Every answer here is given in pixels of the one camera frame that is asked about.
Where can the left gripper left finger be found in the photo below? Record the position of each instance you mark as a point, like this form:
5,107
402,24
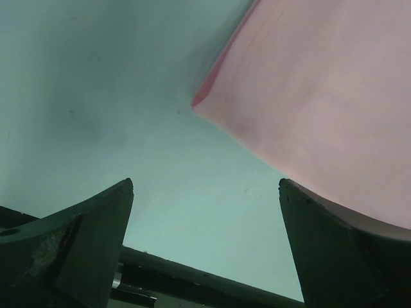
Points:
67,259

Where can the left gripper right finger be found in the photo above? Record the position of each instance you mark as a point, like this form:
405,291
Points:
344,258

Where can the pink t-shirt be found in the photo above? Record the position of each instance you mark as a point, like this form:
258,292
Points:
320,90

